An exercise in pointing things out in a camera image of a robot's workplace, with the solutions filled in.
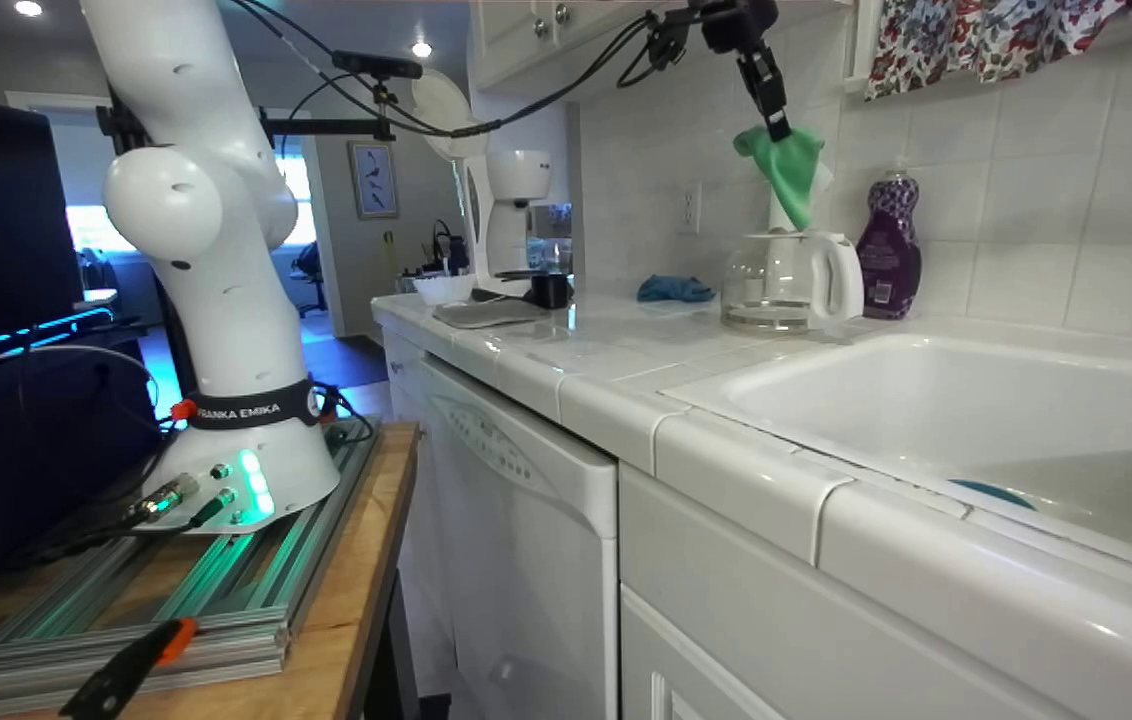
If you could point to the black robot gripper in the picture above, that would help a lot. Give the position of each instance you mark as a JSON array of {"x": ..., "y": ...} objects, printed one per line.
[{"x": 736, "y": 24}]

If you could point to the green towel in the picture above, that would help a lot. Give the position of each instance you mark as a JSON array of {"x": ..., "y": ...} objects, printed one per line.
[{"x": 788, "y": 165}]

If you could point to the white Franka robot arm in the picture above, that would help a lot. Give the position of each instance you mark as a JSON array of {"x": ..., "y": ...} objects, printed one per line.
[{"x": 205, "y": 207}]

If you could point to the white paper towel roll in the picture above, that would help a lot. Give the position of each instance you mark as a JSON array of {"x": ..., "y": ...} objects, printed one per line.
[{"x": 779, "y": 217}]

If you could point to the glass coffee carafe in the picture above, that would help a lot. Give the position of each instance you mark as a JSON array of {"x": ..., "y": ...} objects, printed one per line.
[{"x": 787, "y": 281}]

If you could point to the blue towel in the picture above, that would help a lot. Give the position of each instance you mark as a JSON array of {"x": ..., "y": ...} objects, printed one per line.
[{"x": 672, "y": 288}]

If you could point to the white coffee maker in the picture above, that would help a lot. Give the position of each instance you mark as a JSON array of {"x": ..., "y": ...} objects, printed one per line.
[{"x": 495, "y": 186}]

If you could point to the floral window curtain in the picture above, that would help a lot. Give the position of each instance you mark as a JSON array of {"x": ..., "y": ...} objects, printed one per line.
[{"x": 921, "y": 40}]

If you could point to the purple dish soap bottle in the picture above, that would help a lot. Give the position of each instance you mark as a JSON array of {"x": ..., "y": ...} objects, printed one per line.
[{"x": 888, "y": 255}]

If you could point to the white upper cabinet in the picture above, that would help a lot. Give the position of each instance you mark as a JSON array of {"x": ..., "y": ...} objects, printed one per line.
[{"x": 531, "y": 40}]

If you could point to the small white bowl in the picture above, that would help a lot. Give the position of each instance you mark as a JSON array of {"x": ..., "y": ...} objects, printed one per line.
[{"x": 446, "y": 288}]

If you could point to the white farmhouse sink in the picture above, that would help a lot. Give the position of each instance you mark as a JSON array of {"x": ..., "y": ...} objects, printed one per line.
[{"x": 1025, "y": 426}]

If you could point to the white dishwasher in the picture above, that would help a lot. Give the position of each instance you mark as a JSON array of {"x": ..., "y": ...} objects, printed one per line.
[{"x": 509, "y": 562}]

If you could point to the white lower cabinets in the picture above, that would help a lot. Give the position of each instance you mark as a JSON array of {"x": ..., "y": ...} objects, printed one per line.
[{"x": 888, "y": 613}]

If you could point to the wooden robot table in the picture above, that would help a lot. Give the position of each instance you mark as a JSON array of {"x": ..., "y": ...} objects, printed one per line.
[{"x": 290, "y": 626}]

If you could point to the black camera stand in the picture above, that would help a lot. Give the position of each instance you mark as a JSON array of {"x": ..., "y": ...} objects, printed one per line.
[{"x": 345, "y": 66}]

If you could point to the orange handled tool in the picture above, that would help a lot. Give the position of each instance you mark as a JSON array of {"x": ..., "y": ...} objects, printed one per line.
[{"x": 111, "y": 689}]

